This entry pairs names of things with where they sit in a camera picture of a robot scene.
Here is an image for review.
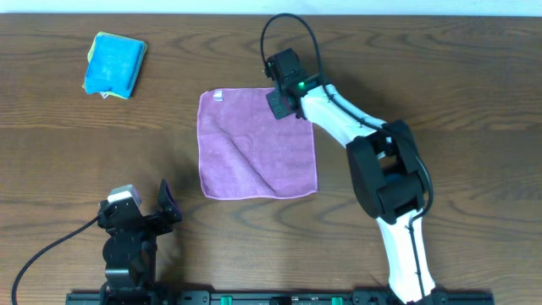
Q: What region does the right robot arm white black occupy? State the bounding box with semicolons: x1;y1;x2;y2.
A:
267;75;435;304

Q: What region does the purple microfiber cloth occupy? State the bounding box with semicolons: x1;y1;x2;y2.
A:
196;88;318;200

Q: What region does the blue folded cloth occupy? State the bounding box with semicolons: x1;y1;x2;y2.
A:
83;33;146;96

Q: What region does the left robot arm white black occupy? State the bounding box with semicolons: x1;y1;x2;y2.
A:
97;180;182;291

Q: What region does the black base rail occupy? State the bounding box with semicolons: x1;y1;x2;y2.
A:
65;289;495;305

